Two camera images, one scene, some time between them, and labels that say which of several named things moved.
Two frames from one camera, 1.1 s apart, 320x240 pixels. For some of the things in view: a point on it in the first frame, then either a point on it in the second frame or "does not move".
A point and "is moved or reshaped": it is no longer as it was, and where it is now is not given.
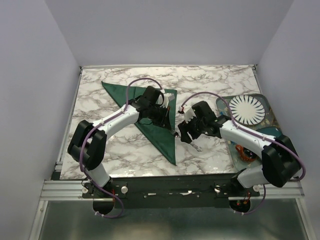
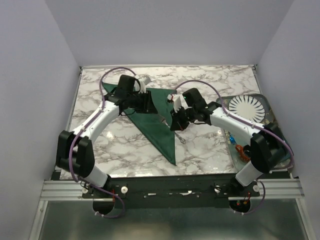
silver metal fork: x=198 y=148 is moved or reshaped
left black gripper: x=164 y=121 → x=149 y=106
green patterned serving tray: x=269 y=119 does not move
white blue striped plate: x=247 y=109 does not move
